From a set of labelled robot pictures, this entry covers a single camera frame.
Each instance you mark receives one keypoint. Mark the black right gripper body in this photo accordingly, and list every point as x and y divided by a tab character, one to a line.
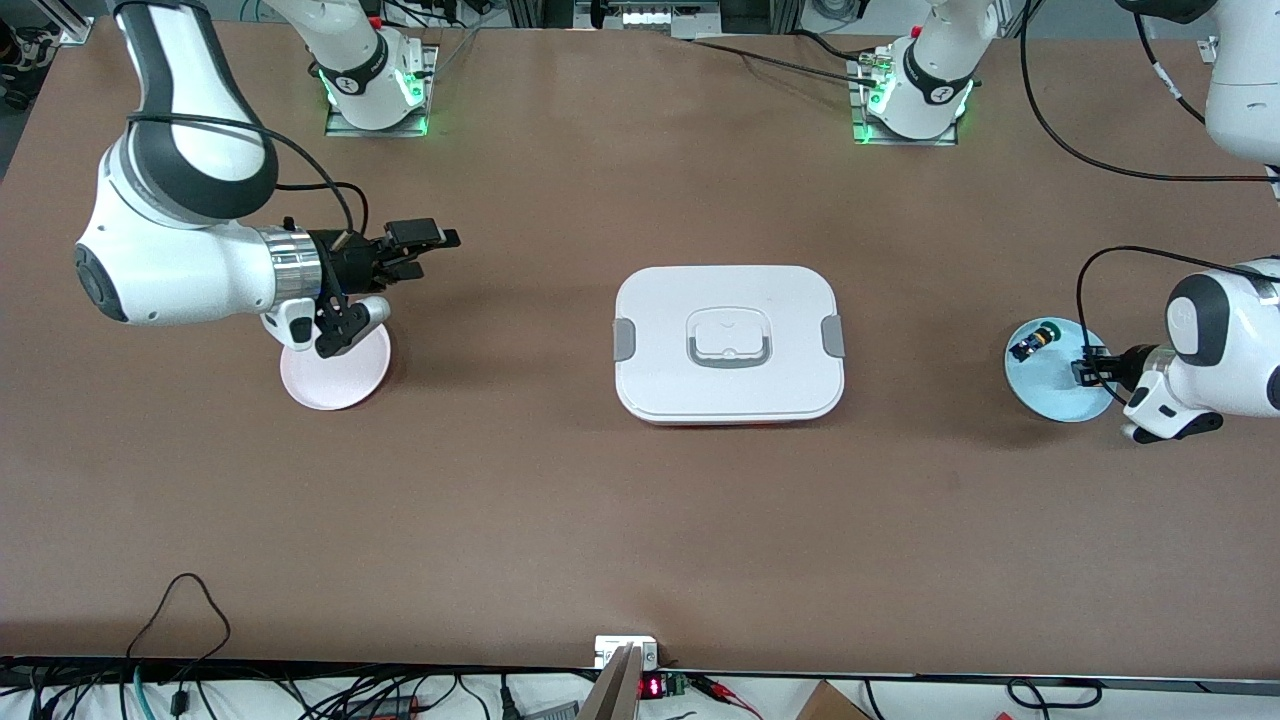
346	265

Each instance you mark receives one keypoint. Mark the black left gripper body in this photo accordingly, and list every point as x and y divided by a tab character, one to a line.
1113	366

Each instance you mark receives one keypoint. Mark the orange black button switch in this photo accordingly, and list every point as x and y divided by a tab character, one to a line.
1081	373

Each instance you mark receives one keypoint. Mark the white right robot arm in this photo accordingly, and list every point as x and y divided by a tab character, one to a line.
190	260

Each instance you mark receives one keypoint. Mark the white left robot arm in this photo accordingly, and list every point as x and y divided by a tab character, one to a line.
1225	350

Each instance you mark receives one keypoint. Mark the white lidded storage box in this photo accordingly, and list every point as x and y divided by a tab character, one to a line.
730	375

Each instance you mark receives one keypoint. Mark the small white device box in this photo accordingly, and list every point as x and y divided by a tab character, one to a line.
612	647

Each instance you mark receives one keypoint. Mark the light blue round plate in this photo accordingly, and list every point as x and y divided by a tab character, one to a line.
1050	390

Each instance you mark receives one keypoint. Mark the pale pink round plate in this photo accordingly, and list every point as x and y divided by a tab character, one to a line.
340	380

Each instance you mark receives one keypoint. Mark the white lit device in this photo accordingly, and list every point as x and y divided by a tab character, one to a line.
650	15

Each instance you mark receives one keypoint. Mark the brown cardboard piece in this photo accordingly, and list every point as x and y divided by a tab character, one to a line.
830	705

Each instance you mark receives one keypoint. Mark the aluminium profile bar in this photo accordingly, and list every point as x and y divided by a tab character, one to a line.
612	695

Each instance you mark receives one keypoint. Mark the red clip leads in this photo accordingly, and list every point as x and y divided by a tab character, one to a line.
725	690

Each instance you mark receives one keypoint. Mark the red digit display board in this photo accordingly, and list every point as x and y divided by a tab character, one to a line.
652	687

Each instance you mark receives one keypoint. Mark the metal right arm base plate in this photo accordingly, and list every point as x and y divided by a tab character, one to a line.
345	125

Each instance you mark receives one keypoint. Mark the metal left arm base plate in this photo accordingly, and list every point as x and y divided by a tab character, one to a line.
900	141

